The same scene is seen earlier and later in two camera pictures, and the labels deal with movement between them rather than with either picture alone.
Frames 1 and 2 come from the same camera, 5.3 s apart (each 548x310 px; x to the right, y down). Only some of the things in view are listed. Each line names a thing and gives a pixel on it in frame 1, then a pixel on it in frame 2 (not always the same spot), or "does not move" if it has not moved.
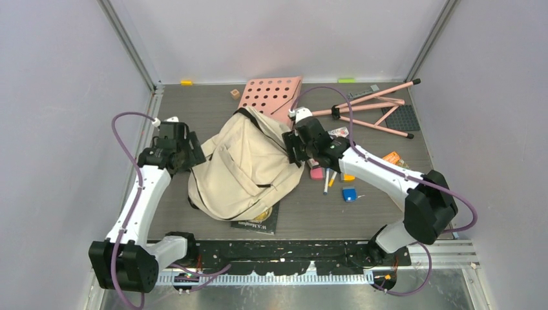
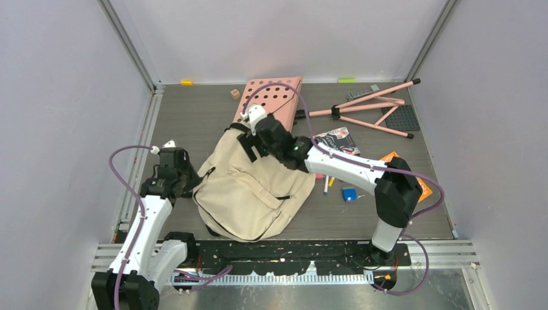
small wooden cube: x=235 y=93 does not move
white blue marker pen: x=325 y=192 does not move
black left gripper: x=196 y=156 to x=196 y=180
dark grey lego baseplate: x=403 y=117 does not move
